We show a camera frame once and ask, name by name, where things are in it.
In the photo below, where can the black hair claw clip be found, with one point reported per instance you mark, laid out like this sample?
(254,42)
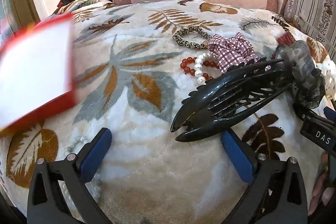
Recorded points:
(210,98)

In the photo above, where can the grey sheer scrunchie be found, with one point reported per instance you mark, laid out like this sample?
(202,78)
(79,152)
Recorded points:
(302,74)

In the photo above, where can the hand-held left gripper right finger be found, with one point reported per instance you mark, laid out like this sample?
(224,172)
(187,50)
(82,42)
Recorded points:
(236,153)

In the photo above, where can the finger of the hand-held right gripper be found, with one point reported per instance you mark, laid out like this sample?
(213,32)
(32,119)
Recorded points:
(330,113)

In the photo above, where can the person's right hand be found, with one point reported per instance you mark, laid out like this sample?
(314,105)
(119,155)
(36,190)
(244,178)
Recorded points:
(328,195)

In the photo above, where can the red plaid scrunchie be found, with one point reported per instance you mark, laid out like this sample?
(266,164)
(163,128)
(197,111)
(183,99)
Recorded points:
(231,52)

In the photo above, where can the leaf print plush blanket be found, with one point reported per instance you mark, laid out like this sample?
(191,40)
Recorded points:
(147,166)

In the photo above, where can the red box with white inside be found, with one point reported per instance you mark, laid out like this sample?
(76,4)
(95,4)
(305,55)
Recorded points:
(31,69)

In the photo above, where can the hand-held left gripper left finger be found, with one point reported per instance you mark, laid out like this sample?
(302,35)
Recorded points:
(95,153)

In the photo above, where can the striped floral cushion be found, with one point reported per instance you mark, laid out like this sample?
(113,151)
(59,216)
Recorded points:
(312,6)

